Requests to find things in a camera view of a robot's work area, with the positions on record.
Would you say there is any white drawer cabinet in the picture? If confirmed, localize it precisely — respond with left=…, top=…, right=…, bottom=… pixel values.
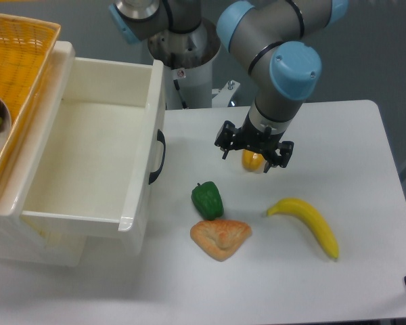
left=0, top=41, right=85, bottom=267

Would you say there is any yellow woven basket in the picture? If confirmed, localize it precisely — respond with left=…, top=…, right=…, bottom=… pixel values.
left=0, top=14, right=61, bottom=197

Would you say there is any white plastic drawer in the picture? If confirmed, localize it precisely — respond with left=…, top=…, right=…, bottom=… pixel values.
left=23, top=58, right=166, bottom=255

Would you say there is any white metal bracket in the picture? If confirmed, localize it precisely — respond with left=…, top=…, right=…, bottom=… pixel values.
left=212, top=80, right=241, bottom=108

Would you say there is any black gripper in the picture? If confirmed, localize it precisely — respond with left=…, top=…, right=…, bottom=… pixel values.
left=215, top=118, right=294, bottom=173

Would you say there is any yellow bell pepper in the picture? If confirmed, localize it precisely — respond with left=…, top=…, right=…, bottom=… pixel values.
left=242, top=150, right=265, bottom=173

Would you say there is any yellow banana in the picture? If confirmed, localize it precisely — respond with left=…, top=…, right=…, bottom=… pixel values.
left=266, top=197, right=339, bottom=260

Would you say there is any black drawer handle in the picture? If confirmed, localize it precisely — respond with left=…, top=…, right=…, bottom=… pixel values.
left=148, top=129, right=166, bottom=185

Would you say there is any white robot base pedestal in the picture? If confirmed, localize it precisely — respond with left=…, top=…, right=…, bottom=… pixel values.
left=148, top=18, right=221, bottom=110

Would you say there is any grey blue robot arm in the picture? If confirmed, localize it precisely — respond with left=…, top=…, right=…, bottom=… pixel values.
left=109, top=1, right=348, bottom=168

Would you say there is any green bell pepper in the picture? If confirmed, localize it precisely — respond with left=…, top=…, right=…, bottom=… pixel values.
left=191, top=181, right=224, bottom=221

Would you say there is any triangular brown pastry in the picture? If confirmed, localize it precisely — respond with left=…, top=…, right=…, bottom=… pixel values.
left=190, top=219, right=252, bottom=262

